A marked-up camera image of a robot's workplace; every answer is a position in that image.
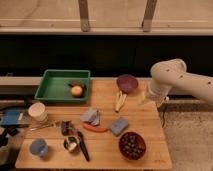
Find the dark brown eraser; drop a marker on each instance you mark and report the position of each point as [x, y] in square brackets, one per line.
[76, 84]

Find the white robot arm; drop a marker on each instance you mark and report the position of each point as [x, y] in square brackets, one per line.
[169, 74]

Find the small metal cup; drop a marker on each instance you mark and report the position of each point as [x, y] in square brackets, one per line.
[71, 144]

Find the white paper cup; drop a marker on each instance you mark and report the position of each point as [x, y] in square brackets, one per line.
[38, 112]

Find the blue plastic cup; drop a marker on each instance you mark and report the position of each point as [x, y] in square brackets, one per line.
[39, 147]

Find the wooden tongs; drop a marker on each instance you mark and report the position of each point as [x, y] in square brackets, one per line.
[120, 100]

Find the purple bowl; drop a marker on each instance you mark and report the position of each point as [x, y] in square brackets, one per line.
[127, 83]

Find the orange round fruit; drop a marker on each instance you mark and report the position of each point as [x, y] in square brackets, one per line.
[77, 91]

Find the grey blue crumpled cloth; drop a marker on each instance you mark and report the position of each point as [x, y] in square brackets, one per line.
[91, 116]

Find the blue sponge block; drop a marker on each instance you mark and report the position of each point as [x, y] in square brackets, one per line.
[118, 126]

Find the red chili pepper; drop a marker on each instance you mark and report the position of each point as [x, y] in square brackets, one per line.
[94, 129]

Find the green plastic tray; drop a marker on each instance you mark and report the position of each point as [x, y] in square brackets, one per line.
[55, 86]

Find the black marker pen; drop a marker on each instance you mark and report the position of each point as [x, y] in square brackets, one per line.
[83, 146]

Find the dark small toy object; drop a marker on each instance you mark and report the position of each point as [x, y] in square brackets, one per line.
[67, 128]

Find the dark red bowl with berries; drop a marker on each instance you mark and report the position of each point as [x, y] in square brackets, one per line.
[132, 146]

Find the metal spoon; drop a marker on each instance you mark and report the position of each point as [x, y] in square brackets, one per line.
[45, 126]

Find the blue box device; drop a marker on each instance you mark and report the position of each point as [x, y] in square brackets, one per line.
[14, 117]

